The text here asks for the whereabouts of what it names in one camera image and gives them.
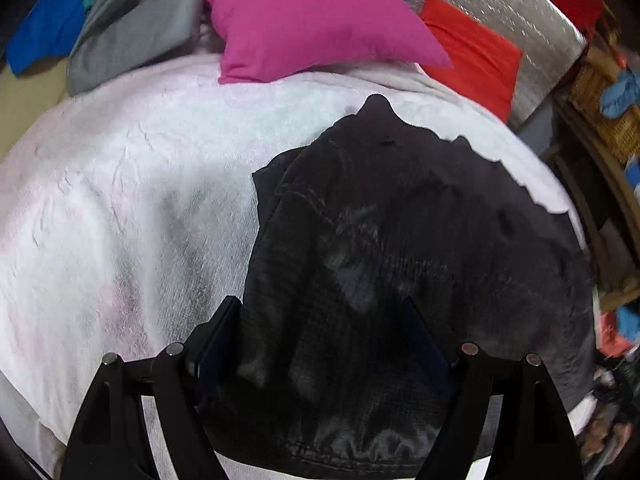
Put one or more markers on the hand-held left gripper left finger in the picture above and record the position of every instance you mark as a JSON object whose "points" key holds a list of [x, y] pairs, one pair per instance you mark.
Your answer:
{"points": [[220, 340]]}

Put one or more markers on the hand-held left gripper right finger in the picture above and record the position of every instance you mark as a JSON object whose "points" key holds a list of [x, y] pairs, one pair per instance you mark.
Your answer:
{"points": [[425, 340]]}

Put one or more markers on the dark grey knit sweater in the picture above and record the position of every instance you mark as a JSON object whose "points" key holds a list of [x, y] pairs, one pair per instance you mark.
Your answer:
{"points": [[425, 210]]}

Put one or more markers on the white fluffy blanket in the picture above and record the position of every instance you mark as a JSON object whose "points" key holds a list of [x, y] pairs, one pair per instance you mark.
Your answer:
{"points": [[125, 185]]}

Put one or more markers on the wooden shelf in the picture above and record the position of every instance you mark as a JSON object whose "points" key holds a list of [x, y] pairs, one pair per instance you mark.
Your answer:
{"points": [[605, 180]]}

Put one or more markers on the red cloth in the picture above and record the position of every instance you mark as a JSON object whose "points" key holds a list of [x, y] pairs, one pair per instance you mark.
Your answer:
{"points": [[475, 55]]}

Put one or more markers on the wicker basket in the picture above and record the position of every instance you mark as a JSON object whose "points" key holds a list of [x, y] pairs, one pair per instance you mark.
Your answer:
{"points": [[595, 95]]}

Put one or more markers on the light blue cloth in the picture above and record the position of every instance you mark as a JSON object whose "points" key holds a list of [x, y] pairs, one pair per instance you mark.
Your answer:
{"points": [[620, 95]]}

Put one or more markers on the grey garment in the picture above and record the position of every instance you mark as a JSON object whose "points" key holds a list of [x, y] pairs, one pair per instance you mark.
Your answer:
{"points": [[140, 35]]}

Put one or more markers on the pink cloth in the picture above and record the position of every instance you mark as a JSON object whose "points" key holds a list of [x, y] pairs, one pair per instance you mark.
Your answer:
{"points": [[310, 20]]}

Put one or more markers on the silver foil mat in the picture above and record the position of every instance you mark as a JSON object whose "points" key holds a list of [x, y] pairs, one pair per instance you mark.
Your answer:
{"points": [[515, 5]]}

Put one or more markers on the blue garment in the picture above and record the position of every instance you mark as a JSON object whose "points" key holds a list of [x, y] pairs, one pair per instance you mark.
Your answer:
{"points": [[45, 35]]}

